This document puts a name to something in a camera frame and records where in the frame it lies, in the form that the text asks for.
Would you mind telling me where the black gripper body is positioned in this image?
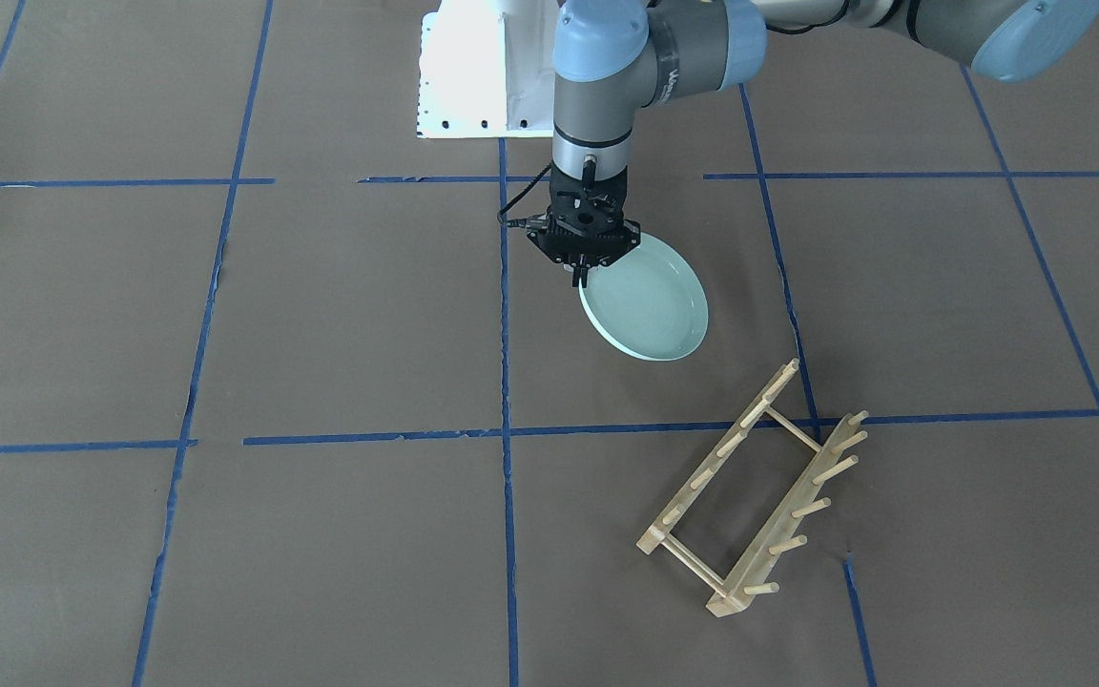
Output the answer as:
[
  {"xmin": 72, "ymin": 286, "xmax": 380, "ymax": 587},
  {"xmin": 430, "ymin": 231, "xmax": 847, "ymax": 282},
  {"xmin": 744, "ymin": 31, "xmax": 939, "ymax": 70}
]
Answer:
[{"xmin": 550, "ymin": 168, "xmax": 629, "ymax": 225}]

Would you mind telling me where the light green plate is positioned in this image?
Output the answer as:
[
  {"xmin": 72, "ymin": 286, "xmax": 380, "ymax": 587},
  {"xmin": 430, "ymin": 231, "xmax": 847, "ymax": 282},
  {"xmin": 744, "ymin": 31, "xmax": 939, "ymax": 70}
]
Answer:
[{"xmin": 577, "ymin": 232, "xmax": 708, "ymax": 362}]

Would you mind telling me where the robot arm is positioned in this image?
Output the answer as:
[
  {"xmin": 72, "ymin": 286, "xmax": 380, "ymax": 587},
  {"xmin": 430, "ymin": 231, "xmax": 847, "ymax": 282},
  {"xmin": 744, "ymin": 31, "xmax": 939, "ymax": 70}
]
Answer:
[{"xmin": 523, "ymin": 1, "xmax": 1099, "ymax": 290}]

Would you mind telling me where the wooden plate rack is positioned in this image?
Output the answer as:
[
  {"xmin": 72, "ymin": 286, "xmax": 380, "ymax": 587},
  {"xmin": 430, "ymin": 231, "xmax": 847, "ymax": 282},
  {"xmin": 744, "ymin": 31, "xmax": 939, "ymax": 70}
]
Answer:
[{"xmin": 636, "ymin": 358, "xmax": 868, "ymax": 617}]

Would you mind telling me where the brown paper table cover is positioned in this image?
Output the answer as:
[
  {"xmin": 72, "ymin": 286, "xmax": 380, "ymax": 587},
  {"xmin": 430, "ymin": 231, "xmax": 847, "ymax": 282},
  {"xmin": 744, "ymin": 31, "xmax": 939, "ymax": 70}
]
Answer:
[{"xmin": 0, "ymin": 1, "xmax": 1099, "ymax": 686}]

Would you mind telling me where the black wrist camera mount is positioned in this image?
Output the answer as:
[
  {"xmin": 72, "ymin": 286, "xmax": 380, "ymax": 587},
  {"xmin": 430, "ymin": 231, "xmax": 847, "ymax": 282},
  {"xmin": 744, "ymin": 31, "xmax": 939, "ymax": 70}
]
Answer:
[{"xmin": 522, "ymin": 212, "xmax": 642, "ymax": 269}]

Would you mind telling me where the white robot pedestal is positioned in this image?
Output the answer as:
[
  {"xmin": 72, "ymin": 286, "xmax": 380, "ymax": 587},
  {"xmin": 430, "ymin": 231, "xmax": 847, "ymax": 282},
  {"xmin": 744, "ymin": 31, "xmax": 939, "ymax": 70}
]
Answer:
[{"xmin": 417, "ymin": 1, "xmax": 559, "ymax": 138}]

